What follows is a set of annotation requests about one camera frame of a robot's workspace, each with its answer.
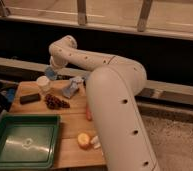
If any blue object at left edge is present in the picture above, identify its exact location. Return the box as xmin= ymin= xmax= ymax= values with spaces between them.
xmin=5 ymin=88 xmax=16 ymax=102

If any wooden cutting board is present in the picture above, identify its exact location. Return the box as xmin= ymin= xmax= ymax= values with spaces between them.
xmin=10 ymin=81 xmax=105 ymax=170

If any orange carrot sausage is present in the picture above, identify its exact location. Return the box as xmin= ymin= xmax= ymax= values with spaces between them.
xmin=86 ymin=106 xmax=92 ymax=121

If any bunch of dark grapes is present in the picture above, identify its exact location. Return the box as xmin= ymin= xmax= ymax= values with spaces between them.
xmin=45 ymin=94 xmax=70 ymax=109

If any white plastic cup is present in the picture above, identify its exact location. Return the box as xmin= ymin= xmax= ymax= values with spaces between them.
xmin=36 ymin=76 xmax=50 ymax=94

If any green plastic tray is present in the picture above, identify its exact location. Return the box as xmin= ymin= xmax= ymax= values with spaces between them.
xmin=0 ymin=115 xmax=60 ymax=171

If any black rectangular sponge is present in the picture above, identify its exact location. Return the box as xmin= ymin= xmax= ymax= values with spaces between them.
xmin=20 ymin=93 xmax=41 ymax=104

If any orange yellow fruit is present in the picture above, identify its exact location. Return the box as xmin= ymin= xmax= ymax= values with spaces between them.
xmin=77 ymin=133 xmax=90 ymax=149

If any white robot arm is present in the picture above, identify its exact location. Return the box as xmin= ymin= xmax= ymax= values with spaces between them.
xmin=49 ymin=35 xmax=160 ymax=171

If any blue plastic cup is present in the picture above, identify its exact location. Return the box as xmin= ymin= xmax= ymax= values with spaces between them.
xmin=44 ymin=66 xmax=58 ymax=81

